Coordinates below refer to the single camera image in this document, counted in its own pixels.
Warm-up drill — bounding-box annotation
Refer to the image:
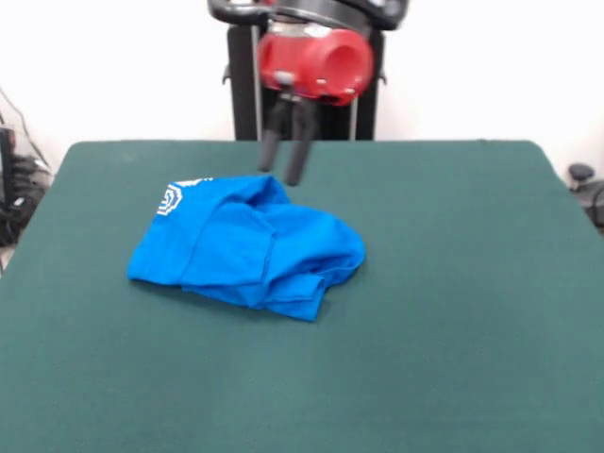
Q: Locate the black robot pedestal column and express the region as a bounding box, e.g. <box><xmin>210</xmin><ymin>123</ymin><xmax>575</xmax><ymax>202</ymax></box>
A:
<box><xmin>207</xmin><ymin>0</ymin><xmax>405</xmax><ymax>143</ymax></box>

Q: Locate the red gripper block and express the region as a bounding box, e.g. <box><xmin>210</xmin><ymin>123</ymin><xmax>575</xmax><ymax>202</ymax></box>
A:
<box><xmin>256</xmin><ymin>28</ymin><xmax>376</xmax><ymax>187</ymax></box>

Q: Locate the black cables and equipment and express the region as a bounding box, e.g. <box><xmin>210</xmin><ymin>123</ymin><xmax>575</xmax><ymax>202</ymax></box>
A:
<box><xmin>0</xmin><ymin>84</ymin><xmax>54</xmax><ymax>275</ymax></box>

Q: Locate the dark green table cloth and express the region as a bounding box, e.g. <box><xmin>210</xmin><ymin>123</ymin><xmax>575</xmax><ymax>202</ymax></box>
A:
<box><xmin>0</xmin><ymin>139</ymin><xmax>604</xmax><ymax>453</ymax></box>

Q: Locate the blue printed t-shirt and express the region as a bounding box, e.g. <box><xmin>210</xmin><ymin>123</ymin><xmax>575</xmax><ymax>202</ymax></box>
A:
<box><xmin>126</xmin><ymin>174</ymin><xmax>367</xmax><ymax>324</ymax></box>

